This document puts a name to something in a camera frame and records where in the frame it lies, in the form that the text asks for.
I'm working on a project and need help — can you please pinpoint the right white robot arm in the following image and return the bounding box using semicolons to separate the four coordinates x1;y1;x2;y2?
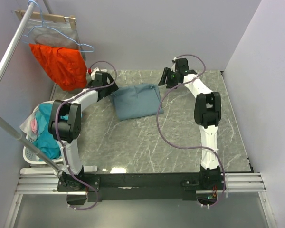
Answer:
158;55;222;170

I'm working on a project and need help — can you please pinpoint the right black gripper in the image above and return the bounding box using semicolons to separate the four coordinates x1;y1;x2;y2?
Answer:
157;67;178;89

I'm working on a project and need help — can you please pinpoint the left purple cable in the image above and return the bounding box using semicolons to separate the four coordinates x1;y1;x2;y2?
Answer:
56;61;118;211

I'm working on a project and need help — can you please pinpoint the teal shirt in basket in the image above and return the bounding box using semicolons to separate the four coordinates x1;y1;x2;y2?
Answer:
33;103;61;159

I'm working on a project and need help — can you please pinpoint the grey mesh hanging bag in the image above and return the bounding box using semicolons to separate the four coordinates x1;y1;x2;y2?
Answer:
22;20;86;60

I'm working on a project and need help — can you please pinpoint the silver clothes rack pole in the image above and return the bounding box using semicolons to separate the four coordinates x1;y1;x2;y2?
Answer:
0;0;53;176

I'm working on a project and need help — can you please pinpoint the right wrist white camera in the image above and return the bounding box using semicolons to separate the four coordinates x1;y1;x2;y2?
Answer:
171;57;177;72

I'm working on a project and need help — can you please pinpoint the aluminium rail frame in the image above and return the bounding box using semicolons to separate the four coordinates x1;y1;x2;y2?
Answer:
4;173;277;228

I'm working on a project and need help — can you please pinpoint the orange shirt on hanger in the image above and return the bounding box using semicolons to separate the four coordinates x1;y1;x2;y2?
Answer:
29;43;87;91

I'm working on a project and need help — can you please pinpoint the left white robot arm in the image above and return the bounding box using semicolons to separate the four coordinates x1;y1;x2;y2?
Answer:
48;71;118;191

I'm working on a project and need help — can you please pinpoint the slate blue polo shirt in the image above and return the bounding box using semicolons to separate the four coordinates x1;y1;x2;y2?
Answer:
109;83;164;121

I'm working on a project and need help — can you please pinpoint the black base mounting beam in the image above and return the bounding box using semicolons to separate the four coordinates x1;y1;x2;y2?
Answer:
57;172;224;202

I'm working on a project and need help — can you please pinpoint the wrist white camera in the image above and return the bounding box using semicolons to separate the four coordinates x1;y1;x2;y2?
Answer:
87;67;107;78
171;57;177;72

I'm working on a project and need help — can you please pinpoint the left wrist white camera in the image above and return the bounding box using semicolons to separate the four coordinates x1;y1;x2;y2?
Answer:
87;67;107;78

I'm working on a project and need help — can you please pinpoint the pink garment in basket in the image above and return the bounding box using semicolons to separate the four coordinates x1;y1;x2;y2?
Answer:
30;118;38;135

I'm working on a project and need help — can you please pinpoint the wooden bag top bar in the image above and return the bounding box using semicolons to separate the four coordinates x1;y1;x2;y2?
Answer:
14;9;76;29

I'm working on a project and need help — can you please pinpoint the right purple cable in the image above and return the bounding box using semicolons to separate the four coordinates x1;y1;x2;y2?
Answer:
156;54;227;209

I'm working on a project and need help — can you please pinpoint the purple cable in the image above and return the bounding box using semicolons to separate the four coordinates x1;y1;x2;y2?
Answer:
156;54;227;209
56;61;118;211

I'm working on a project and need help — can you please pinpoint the light blue wire hanger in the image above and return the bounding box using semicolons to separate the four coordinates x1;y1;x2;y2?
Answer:
22;0;95;53

